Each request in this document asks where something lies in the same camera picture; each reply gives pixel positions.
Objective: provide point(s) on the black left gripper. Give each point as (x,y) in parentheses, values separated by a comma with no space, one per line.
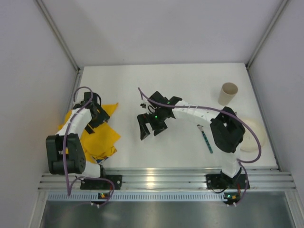
(99,116)

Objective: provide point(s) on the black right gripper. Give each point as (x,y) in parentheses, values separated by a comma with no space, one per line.
(152,123)

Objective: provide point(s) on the yellow cartoon placemat cloth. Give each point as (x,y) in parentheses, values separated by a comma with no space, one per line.
(96,146)

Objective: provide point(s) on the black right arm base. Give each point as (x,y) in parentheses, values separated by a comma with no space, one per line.
(215,181)

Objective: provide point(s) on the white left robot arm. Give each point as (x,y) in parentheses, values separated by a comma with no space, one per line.
(65,153)

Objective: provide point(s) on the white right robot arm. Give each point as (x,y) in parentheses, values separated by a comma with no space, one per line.
(222,133)

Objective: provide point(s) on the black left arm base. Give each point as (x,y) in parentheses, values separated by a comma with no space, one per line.
(112,182)

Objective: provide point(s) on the beige paper cup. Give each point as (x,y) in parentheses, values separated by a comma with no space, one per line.
(227,93)

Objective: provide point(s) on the green handled fork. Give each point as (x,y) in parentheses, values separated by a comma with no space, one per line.
(205,138)

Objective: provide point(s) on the aluminium rail frame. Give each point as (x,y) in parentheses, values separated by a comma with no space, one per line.
(195,179)

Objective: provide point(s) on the perforated metal cable tray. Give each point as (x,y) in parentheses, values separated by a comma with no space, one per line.
(143,196)

